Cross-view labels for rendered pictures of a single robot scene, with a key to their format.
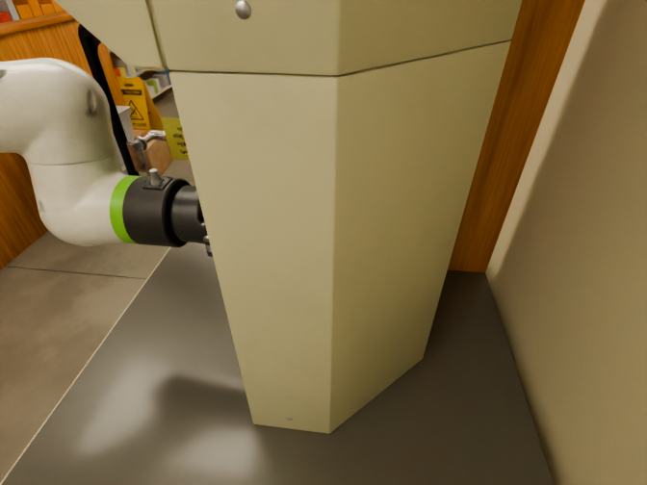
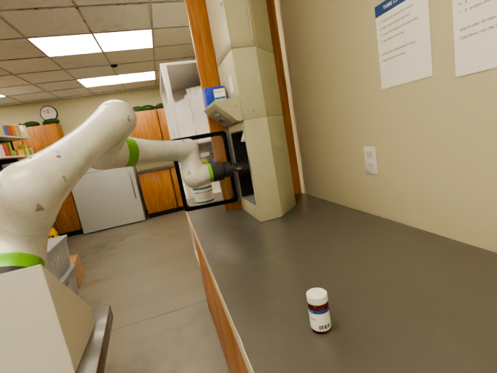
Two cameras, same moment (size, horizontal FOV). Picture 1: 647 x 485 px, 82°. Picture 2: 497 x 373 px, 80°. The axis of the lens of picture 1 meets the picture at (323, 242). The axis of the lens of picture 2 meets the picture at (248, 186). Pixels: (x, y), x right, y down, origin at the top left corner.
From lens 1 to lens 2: 1.16 m
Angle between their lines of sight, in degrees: 34
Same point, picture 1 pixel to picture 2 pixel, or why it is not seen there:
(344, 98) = (268, 119)
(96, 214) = (205, 171)
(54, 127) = (194, 150)
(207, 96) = (248, 122)
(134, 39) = (239, 116)
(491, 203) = (293, 166)
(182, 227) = (227, 169)
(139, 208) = (216, 166)
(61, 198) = (195, 168)
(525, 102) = (288, 137)
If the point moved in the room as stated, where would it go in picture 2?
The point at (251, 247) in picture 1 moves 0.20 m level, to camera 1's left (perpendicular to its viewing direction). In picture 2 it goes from (257, 150) to (214, 159)
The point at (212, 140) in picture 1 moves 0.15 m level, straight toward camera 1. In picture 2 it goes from (249, 129) to (274, 125)
